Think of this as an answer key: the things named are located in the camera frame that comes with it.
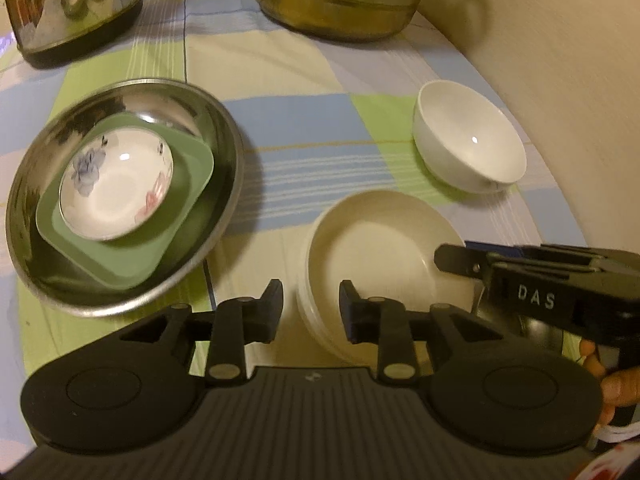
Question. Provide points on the white ceramic bowl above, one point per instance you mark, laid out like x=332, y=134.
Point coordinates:
x=467, y=135

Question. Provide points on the checked pastel tablecloth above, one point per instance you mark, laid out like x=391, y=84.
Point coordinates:
x=310, y=125

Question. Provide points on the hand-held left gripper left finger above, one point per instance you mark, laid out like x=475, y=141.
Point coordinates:
x=272, y=310

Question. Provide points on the stainless steel bowl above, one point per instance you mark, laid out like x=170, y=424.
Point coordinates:
x=530, y=332

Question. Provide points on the red and white cloth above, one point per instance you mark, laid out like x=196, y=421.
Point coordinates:
x=617, y=462

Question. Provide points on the green square plate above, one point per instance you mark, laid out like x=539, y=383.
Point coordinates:
x=190, y=180

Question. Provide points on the stainless steel kettle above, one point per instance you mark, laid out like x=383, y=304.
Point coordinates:
x=60, y=10

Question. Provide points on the cream plastic bowl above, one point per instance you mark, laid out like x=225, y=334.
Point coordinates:
x=375, y=245

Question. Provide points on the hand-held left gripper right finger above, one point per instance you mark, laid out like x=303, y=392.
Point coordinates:
x=350, y=312

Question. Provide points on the large round steel plate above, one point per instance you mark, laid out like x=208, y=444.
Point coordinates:
x=220, y=160

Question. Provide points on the stacked steel steamer pot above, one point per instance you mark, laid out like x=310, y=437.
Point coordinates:
x=340, y=5

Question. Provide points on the small floral ceramic dish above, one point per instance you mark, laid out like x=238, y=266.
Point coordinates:
x=117, y=195

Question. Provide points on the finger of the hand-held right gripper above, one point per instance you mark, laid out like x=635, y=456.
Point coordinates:
x=462, y=262
x=492, y=246

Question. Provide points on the person's right hand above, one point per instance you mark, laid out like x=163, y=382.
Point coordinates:
x=622, y=387

